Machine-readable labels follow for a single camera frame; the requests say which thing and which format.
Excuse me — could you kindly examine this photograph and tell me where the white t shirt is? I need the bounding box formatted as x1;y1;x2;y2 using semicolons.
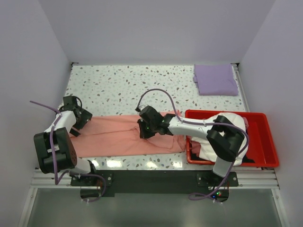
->
190;112;249;166

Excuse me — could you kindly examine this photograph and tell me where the folded purple t shirt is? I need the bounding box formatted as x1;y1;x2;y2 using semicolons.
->
193;64;239;96

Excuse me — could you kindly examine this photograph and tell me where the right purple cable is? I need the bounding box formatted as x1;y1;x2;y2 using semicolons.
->
135;88;250;201

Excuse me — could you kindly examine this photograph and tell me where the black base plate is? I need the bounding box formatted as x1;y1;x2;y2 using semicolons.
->
71;170;239;199

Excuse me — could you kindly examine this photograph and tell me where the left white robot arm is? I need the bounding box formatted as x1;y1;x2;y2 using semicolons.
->
31;96;98;185

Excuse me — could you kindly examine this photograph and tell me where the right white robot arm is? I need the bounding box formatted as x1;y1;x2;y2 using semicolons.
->
136;106;249;186

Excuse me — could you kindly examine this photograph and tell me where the red plastic bin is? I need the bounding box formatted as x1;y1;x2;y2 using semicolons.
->
185;110;279;168

